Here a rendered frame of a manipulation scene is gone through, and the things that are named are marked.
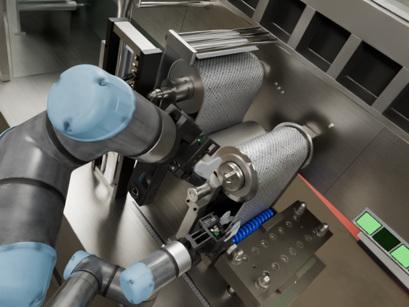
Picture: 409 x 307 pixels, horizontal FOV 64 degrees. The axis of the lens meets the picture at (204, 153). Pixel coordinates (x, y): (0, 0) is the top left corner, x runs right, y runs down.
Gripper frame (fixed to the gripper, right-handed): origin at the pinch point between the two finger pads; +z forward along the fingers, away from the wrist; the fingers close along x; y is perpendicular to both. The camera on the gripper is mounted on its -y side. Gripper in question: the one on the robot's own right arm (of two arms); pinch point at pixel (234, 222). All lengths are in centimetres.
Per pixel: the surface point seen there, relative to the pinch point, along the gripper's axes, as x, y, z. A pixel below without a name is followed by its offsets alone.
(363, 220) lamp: -22.5, 9.2, 29.4
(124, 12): 76, 22, 7
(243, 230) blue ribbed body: -2.1, -4.8, 4.3
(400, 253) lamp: -34.9, 9.2, 29.4
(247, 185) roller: 1.4, 17.2, -3.4
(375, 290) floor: -66, -109, 143
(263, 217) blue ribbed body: -2.4, -4.8, 13.8
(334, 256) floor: -33, -109, 138
